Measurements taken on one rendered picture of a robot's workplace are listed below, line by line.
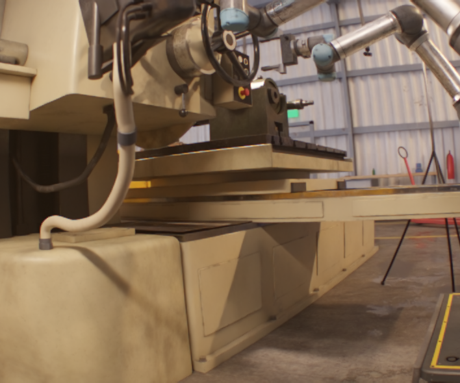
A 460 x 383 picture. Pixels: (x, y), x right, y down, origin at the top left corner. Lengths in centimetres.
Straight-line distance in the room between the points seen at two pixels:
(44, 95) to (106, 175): 87
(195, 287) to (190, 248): 16
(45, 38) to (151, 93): 45
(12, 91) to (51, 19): 28
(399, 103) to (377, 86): 63
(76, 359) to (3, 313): 28
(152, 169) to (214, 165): 40
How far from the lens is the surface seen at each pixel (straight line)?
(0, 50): 149
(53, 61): 133
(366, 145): 881
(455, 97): 157
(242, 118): 192
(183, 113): 148
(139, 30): 77
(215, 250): 174
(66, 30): 131
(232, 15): 106
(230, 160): 187
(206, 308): 170
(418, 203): 175
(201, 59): 150
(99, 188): 205
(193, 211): 222
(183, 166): 203
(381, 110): 886
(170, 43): 152
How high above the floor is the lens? 77
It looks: level
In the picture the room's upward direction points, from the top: 3 degrees counter-clockwise
